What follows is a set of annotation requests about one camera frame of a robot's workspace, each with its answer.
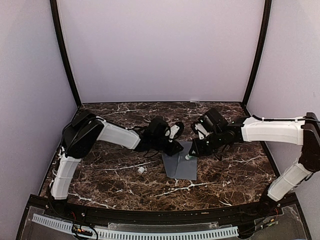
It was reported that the black table edge rail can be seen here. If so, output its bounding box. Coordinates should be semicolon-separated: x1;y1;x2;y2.
29;193;301;226

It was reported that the black frame post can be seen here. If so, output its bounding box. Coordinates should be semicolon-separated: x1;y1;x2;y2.
241;0;272;109
49;0;82;108

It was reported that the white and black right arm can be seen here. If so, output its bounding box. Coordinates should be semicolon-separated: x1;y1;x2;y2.
188;108;320;217

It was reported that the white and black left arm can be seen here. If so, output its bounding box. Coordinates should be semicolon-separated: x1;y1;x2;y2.
49;110;185;218

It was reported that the white green glue stick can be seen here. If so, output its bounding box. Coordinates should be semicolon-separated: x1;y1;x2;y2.
184;154;193;160

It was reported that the grey envelope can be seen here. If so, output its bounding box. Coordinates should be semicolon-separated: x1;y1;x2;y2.
162;141;198;181

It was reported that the grey slotted cable duct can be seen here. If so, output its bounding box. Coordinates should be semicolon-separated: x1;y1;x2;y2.
31;213;239;240

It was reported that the black right frame post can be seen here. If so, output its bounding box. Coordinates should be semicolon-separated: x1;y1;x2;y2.
241;0;272;109

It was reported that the black left frame post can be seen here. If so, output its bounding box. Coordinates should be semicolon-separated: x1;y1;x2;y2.
49;0;82;108

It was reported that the white glue stick cap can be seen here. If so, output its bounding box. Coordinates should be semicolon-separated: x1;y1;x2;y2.
137;167;146;174

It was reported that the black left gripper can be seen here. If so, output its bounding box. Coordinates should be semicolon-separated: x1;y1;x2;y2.
152;136;184;157

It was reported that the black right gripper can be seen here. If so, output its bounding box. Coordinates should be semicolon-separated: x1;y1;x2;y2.
189;130;225;157

